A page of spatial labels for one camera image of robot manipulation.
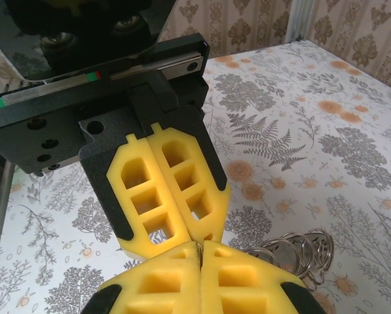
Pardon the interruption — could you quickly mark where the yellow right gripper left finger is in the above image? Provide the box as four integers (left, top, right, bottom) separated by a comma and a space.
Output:
86, 241, 203, 314

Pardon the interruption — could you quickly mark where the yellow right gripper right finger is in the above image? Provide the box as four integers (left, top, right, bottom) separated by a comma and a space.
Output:
200, 240, 320, 314

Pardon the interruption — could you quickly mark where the grey round keyring plate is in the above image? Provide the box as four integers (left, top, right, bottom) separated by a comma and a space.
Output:
246, 226, 336, 294

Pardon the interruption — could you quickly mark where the aluminium frame post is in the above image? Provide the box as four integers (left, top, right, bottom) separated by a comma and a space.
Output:
285, 0, 316, 43

